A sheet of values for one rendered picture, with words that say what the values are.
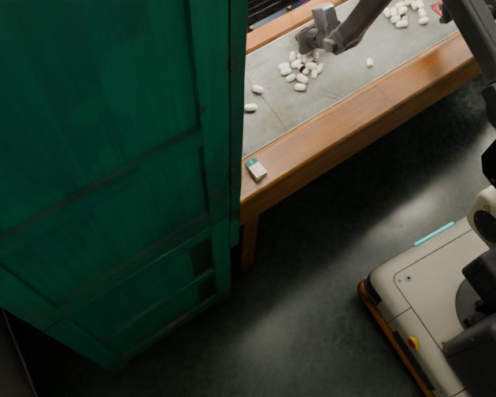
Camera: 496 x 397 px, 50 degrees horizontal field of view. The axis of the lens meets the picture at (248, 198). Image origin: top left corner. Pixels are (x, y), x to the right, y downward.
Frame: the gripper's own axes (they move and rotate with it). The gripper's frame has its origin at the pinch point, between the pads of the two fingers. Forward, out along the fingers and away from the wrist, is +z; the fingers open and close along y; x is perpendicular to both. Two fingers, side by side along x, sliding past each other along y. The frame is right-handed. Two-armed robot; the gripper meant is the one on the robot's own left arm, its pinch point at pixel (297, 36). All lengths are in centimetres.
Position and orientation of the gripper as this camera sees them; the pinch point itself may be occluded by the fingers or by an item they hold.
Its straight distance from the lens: 178.9
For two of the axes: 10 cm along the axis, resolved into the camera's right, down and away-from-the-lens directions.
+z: -4.6, -2.9, 8.4
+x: 3.6, 8.0, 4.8
